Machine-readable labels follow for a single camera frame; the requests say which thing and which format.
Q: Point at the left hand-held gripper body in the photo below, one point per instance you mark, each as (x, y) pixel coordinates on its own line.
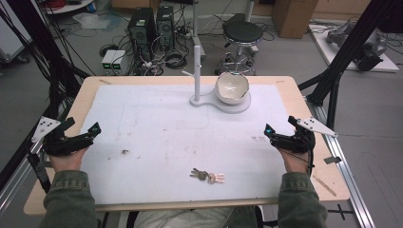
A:
(68, 144)

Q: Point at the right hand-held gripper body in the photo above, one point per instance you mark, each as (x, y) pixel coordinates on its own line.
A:
(296, 142)

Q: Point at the person's left hand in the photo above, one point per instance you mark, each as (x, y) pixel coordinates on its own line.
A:
(68, 161)

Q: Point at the person's right hand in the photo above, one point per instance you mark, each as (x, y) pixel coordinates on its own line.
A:
(294, 161)

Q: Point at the black tape piece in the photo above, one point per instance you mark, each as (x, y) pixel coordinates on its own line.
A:
(332, 160)

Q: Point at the thin wooden stick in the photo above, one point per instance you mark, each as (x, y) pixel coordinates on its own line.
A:
(105, 81)
(324, 186)

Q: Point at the white shell-shaped bowl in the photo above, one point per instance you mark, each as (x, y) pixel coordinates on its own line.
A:
(231, 88)

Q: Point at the white power supply unit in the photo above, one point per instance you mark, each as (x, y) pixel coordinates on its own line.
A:
(119, 61)
(108, 61)

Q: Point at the white table mat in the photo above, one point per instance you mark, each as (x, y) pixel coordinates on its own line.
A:
(164, 142)

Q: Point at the bunch of keys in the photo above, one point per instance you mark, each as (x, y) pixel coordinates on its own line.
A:
(207, 176)

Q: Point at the black round stool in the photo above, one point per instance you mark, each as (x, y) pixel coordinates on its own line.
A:
(242, 34)

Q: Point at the black computer tower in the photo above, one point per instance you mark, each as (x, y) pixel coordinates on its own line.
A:
(141, 31)
(165, 27)

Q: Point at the brown cardboard box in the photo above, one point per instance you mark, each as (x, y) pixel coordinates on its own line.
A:
(294, 17)

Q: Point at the person's legs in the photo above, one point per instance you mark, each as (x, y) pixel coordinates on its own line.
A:
(190, 218)

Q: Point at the white board with grey device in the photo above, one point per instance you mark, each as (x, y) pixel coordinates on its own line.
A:
(358, 44)

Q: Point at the white pole stand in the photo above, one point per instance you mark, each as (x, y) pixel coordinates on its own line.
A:
(196, 22)

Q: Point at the aluminium rail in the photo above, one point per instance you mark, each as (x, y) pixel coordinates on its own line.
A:
(345, 177)

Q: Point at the white key stand with post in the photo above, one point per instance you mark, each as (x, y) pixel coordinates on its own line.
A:
(197, 79)

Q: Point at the black metal frame strut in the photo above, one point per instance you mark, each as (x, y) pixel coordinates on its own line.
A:
(38, 44)
(342, 57)

